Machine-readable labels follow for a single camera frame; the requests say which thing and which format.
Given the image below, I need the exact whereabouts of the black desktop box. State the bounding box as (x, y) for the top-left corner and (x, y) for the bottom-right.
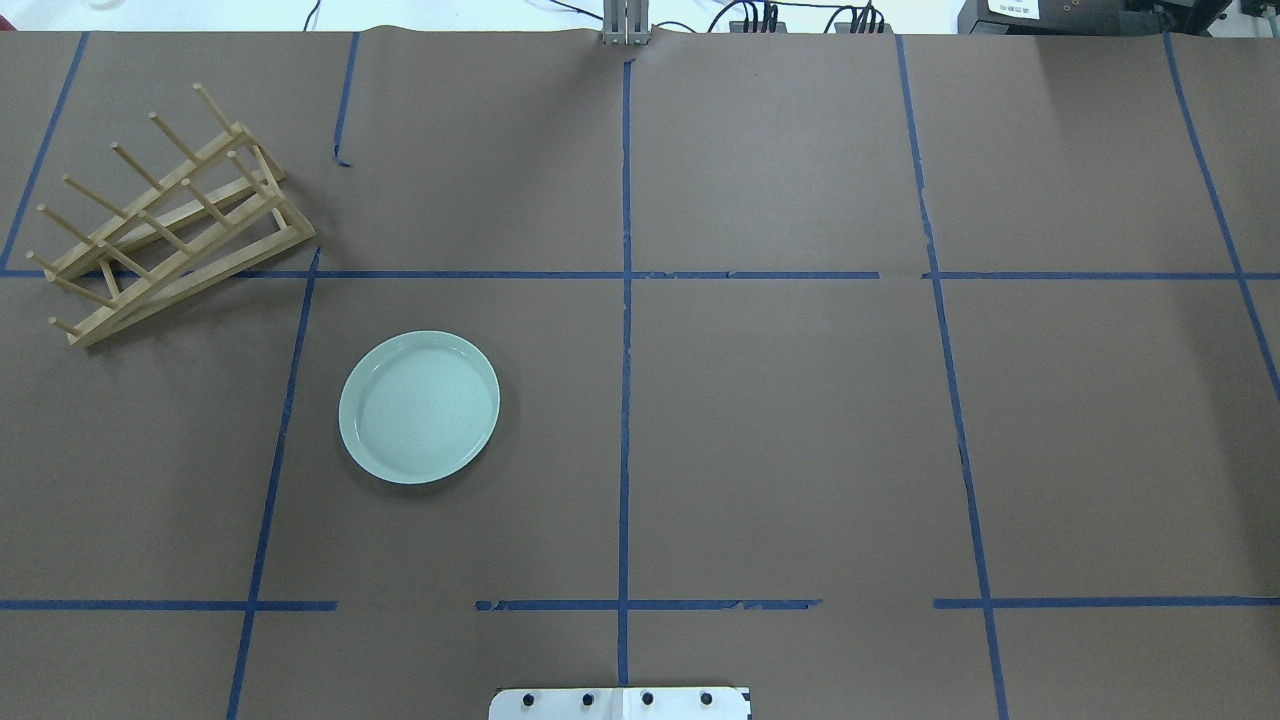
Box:
(956, 1), (1126, 36)

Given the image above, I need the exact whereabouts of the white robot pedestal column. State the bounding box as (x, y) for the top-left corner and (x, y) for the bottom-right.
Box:
(488, 685), (753, 719)

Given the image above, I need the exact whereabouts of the aluminium frame post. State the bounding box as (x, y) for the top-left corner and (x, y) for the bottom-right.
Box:
(600, 0), (652, 47)

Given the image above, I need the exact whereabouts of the light green plate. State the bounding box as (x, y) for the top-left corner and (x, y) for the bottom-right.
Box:
(337, 331), (500, 486)

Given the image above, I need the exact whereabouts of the brown paper table mat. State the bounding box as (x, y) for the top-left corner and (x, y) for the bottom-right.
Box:
(3, 27), (1277, 719)

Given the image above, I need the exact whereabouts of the wooden dish rack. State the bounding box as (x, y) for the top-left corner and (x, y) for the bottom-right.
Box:
(26, 83), (316, 348)

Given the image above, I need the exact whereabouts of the orange black connector block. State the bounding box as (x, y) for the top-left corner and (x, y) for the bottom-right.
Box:
(724, 1), (781, 35)

